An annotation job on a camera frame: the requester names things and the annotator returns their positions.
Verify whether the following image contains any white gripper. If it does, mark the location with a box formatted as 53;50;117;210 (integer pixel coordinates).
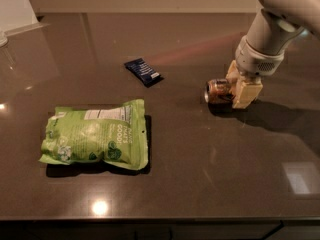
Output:
226;36;284;109

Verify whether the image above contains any orange soda can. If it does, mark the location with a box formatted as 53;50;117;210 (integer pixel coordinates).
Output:
204;79;234;104

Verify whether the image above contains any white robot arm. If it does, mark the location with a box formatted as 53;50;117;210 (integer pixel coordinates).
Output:
227;0;320;109

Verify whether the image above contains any dark blue snack packet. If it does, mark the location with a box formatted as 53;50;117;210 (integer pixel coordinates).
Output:
124;58;161;86

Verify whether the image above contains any green snack bag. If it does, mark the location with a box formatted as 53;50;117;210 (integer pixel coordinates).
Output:
40;99;148;171

